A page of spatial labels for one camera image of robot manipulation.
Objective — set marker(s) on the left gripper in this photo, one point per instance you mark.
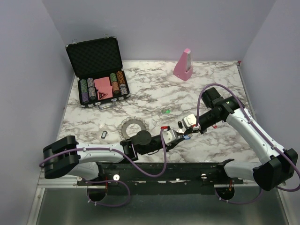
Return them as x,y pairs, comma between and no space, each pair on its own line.
176,141

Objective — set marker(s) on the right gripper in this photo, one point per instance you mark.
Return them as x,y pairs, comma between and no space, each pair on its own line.
189,131

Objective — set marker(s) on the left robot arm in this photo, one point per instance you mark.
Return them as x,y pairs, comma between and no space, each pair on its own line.
67,156

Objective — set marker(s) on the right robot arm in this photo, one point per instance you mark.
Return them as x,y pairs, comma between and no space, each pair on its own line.
276,163

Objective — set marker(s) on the steel disc with keyrings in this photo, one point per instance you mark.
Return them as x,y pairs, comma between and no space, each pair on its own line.
131,126

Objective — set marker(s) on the pink metronome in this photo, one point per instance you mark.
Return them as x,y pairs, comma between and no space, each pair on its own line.
184,69

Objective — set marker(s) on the black poker chip case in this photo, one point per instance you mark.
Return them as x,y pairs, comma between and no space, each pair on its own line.
97,64

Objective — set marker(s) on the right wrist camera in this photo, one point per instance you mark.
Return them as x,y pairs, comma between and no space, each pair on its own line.
190,121

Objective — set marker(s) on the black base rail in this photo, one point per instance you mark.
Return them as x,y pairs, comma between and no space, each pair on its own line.
124,179

